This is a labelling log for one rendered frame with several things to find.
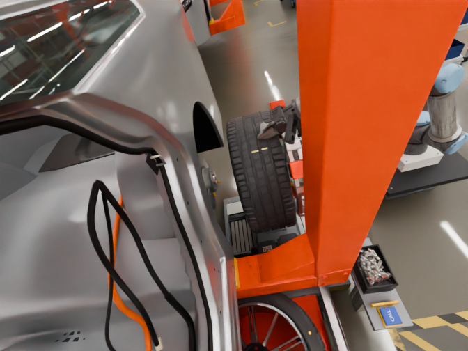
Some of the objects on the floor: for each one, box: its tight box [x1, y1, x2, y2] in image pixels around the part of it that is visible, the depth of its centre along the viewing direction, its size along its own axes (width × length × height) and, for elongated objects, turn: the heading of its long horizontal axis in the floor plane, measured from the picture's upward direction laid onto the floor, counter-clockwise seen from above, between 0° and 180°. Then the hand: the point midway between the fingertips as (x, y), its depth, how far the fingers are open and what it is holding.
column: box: [350, 286, 365, 312], centre depth 134 cm, size 10×10×42 cm
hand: (260, 138), depth 99 cm, fingers closed, pressing on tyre
